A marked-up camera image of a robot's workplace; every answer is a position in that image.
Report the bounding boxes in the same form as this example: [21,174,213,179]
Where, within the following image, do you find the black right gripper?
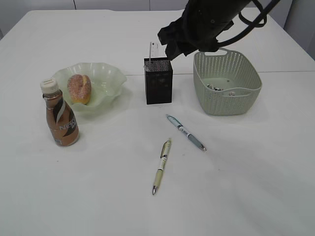
[157,19,220,60]

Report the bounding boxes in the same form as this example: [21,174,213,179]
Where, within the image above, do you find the clear plastic ruler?
[149,42,159,64]

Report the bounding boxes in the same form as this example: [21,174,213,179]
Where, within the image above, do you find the light blue white pen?
[166,114,207,152]

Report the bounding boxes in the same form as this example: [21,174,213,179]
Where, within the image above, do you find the sugared bread roll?
[67,74,92,105]

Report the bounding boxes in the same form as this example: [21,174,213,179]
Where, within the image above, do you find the brown Nescafe coffee bottle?
[40,79,79,147]

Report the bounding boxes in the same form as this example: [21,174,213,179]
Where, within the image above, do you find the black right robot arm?
[157,0,250,60]

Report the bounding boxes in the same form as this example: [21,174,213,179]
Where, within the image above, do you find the black mesh pen holder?
[144,58,173,105]

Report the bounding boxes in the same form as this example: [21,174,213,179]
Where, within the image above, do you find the pale green plastic basket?
[193,49,262,116]

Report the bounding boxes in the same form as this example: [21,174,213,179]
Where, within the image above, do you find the pale green wavy glass plate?
[52,62,126,114]

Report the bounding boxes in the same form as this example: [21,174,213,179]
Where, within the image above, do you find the cream yellow-green pen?
[152,138,172,196]

